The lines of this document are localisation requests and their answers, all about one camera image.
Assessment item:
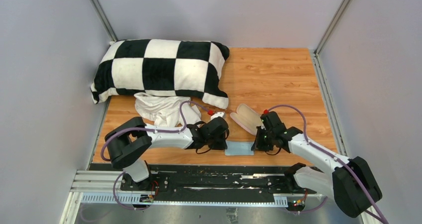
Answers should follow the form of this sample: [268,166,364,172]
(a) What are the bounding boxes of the right aluminium frame post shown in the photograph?
[314,0,352,56]

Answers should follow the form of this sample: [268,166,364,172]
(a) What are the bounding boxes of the amber transparent sunglasses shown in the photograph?
[214,108,232,114]

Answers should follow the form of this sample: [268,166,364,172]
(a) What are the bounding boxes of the aluminium frame post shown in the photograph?
[314,0,352,56]
[89,0,118,42]

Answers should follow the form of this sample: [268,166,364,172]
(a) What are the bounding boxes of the light blue cleaning cloth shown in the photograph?
[224,141,254,156]

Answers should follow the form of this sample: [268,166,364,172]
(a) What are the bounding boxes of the aluminium slotted rail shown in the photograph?
[71,165,290,208]

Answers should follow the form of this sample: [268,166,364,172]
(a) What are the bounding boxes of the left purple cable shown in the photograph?
[100,100,215,211]

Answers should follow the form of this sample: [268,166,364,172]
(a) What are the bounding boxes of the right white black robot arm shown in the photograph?
[252,111,383,218]

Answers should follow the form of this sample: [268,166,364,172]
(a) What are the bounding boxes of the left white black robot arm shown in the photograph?
[102,117,229,191]

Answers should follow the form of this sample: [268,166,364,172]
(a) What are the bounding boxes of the black white checkered pillow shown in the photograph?
[90,39,230,109]

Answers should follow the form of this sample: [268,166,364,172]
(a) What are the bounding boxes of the white crumpled cloth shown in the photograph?
[134,93,202,127]

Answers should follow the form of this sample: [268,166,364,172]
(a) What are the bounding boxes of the pink glasses case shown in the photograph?
[230,104,263,136]

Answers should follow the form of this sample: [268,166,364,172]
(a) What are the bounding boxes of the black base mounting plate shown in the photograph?
[117,164,315,204]

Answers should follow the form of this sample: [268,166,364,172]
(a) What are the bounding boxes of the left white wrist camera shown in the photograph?
[210,112,226,120]

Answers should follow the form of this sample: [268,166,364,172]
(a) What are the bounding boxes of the left aluminium frame post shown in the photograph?
[89,0,118,42]

